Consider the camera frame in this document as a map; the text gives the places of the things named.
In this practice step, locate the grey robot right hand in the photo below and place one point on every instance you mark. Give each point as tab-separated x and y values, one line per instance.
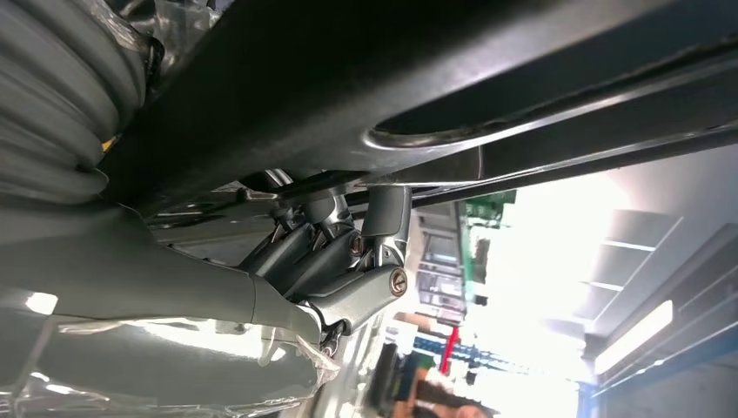
144	300

